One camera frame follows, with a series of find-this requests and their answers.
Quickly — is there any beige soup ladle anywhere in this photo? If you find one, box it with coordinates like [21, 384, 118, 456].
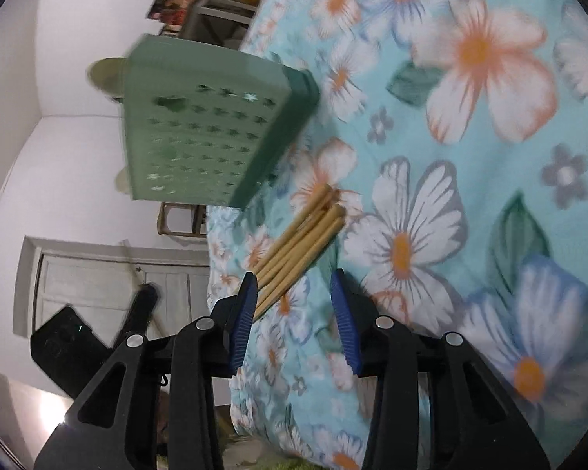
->
[114, 168, 132, 197]

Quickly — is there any white rice paddle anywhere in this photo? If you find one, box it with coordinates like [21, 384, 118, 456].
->
[88, 57, 126, 103]

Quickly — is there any white panel door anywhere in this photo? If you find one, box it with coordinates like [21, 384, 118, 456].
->
[12, 237, 209, 345]

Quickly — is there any wooden chair black seat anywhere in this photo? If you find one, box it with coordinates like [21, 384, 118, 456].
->
[157, 202, 207, 238]

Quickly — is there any green plastic utensil holder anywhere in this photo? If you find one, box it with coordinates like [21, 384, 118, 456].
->
[122, 35, 319, 209]

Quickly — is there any floral blue tablecloth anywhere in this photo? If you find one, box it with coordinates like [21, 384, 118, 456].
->
[208, 0, 588, 469]

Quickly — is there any white work table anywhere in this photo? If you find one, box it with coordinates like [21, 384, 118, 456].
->
[178, 0, 257, 50]

